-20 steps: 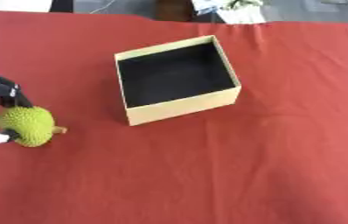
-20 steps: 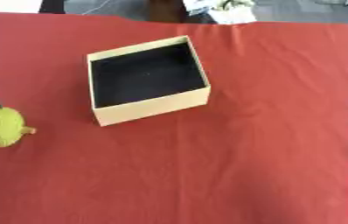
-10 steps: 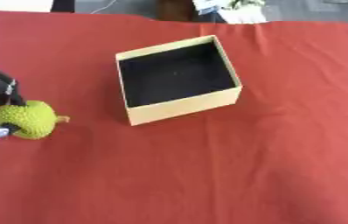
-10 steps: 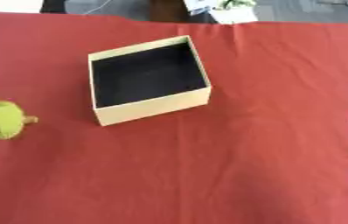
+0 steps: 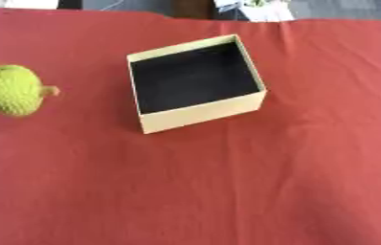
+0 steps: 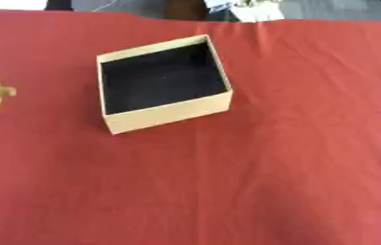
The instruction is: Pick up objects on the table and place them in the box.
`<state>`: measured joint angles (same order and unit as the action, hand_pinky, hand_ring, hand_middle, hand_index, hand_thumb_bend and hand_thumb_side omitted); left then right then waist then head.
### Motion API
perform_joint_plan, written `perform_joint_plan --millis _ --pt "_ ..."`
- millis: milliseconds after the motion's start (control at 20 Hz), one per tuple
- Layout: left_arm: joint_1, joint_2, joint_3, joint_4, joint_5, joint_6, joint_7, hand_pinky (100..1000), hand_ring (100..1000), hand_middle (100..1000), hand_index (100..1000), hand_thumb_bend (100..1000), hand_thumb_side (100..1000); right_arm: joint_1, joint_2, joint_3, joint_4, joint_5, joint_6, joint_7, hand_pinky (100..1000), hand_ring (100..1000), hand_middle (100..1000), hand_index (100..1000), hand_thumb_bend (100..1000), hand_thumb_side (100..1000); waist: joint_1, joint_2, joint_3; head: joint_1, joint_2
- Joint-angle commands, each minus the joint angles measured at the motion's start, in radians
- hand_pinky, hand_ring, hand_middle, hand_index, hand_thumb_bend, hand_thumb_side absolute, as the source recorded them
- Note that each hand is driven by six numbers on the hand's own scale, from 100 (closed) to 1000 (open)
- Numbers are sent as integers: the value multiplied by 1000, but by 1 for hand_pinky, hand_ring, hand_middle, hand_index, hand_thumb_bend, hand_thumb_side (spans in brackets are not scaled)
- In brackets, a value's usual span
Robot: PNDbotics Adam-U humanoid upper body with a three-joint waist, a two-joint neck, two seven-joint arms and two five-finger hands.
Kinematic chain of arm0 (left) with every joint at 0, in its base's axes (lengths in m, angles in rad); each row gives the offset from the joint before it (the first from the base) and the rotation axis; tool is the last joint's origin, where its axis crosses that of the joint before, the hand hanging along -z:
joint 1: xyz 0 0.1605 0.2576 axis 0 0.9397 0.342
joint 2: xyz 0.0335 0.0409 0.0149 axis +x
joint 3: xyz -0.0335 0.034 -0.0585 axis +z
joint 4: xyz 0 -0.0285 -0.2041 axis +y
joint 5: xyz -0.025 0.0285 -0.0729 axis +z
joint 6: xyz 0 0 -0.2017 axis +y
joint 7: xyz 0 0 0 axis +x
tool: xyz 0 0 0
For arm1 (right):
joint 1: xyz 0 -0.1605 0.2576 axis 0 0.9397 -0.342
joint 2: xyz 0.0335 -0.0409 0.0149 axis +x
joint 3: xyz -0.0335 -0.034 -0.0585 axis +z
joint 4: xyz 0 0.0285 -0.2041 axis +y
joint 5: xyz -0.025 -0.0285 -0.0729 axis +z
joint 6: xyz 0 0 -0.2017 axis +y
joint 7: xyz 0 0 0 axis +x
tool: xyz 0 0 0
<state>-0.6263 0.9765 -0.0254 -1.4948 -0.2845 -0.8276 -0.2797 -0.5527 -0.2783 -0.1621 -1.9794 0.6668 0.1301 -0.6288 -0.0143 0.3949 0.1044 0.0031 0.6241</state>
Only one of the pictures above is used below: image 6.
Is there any white bag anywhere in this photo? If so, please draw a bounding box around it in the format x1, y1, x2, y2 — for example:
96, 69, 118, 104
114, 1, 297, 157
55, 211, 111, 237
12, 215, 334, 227
205, 0, 286, 23

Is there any brown chair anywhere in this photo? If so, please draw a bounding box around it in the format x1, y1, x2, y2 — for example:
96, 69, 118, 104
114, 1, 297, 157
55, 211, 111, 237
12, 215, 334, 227
162, 0, 211, 21

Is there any tan cardboard box black inside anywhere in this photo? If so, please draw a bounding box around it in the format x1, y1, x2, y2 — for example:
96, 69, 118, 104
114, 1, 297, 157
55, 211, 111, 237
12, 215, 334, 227
95, 33, 235, 136

